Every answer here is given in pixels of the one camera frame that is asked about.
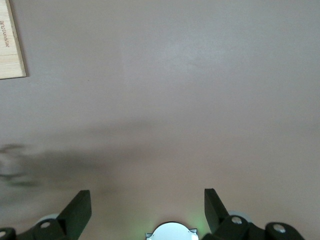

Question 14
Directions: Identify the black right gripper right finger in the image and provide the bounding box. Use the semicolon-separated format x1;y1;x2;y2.
201;187;307;240

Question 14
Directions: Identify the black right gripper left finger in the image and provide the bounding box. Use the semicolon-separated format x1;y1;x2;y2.
0;189;92;240

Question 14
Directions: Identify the wooden cutting board, metal handle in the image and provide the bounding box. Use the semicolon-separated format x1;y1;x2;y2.
0;0;28;81

